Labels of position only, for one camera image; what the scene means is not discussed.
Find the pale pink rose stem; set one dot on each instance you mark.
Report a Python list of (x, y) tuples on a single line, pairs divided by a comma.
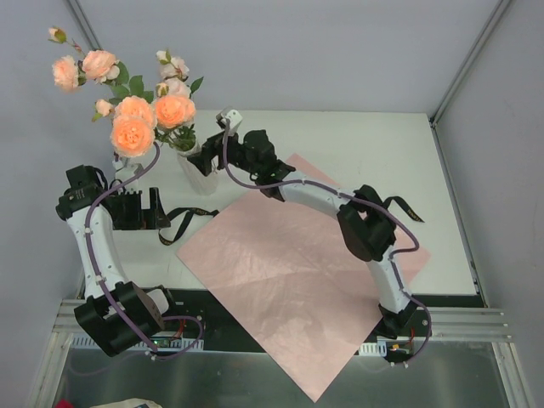
[(174, 74)]

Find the black printed ribbon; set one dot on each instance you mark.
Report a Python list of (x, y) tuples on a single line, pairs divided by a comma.
[(190, 212)]

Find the white cable duct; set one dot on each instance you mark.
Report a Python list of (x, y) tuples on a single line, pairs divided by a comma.
[(164, 344), (378, 349)]

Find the left white cable duct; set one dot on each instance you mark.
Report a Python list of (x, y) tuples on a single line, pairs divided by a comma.
[(164, 344)]

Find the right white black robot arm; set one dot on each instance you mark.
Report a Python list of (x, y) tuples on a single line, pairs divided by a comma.
[(366, 225)]

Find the red cloth item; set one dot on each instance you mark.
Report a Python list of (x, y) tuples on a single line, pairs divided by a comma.
[(64, 404)]

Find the aluminium front rail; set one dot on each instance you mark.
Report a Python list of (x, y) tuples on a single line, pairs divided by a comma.
[(469, 325)]

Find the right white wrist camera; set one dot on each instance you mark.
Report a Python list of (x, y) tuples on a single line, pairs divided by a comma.
[(229, 119)]

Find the white ribbed ceramic vase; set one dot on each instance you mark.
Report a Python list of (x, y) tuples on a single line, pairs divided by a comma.
[(200, 184)]

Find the beige cloth bag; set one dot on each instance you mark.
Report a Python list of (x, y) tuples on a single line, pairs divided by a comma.
[(130, 403)]

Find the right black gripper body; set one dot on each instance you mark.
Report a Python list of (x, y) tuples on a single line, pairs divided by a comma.
[(211, 150)]

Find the right aluminium frame post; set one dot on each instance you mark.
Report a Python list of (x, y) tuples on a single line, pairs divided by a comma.
[(477, 48)]

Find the peach rose stem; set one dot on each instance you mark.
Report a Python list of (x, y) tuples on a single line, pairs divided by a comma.
[(65, 71), (175, 122), (133, 125)]

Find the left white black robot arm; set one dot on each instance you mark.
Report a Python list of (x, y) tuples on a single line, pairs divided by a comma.
[(117, 314)]

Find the pink wrapping paper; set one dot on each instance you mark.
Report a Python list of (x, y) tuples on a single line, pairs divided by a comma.
[(283, 272)]

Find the right white cable duct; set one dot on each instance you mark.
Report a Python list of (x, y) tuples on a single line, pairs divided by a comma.
[(378, 349)]

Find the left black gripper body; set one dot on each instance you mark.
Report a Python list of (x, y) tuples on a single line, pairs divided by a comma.
[(131, 211)]

